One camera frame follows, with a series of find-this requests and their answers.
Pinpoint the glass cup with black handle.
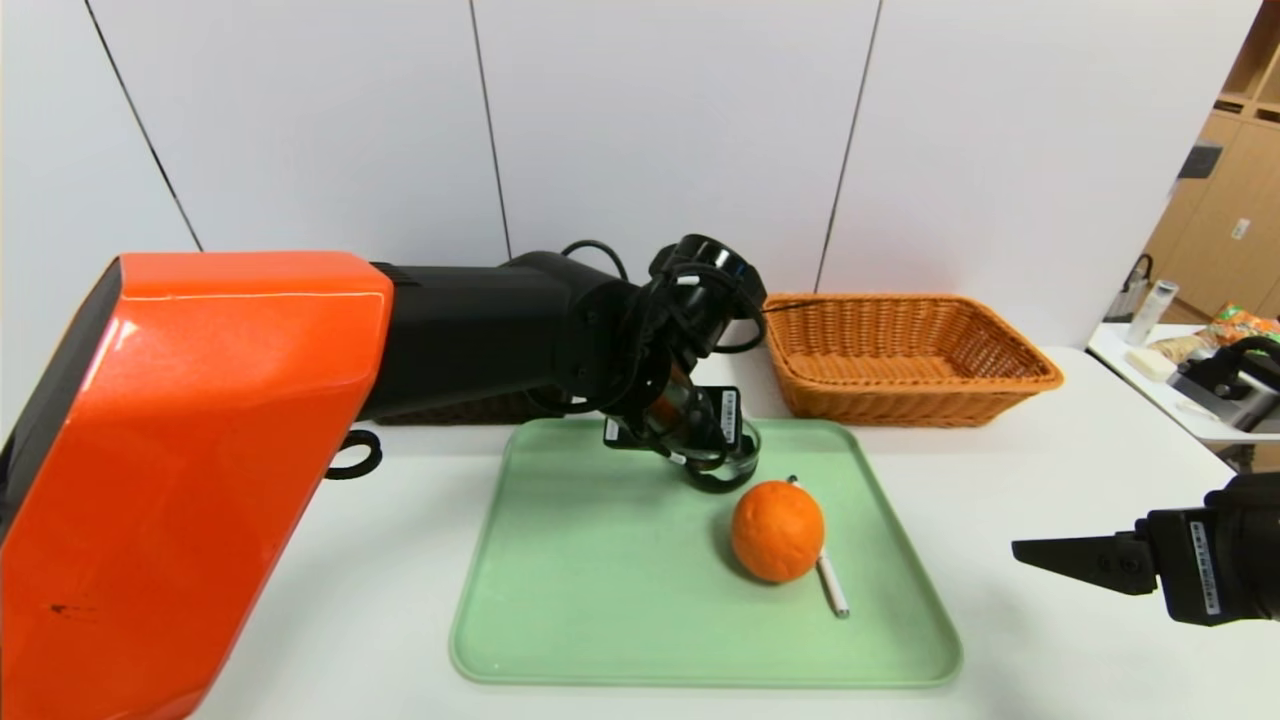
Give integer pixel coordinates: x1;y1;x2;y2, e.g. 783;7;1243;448
685;420;763;494

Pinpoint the clear plastic bottle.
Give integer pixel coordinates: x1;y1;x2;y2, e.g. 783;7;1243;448
1128;280;1179;347

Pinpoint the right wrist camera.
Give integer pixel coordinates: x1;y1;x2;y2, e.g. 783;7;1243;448
1168;338;1280;433

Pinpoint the white side table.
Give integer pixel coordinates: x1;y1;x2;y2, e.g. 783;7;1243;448
1085;322;1280;446

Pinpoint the orange fruit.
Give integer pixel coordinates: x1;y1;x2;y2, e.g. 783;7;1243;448
732;480;827;584

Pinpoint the light green plastic tray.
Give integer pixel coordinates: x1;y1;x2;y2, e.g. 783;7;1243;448
450;418;964;689

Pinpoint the wooden cabinet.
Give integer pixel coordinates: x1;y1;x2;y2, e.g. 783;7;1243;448
1140;0;1280;321

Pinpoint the orange wicker basket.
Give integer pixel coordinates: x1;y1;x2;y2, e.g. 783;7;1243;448
753;292;1064;429

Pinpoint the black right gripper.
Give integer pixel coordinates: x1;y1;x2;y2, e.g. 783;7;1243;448
1010;471;1280;627

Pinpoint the white pen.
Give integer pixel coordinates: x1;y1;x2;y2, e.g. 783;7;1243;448
787;475;851;619

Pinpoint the orange green snack packet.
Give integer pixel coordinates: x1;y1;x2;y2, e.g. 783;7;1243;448
1205;304;1280;347

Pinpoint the dark brown wicker basket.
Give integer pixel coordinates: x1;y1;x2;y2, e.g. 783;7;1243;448
375;390;561;426

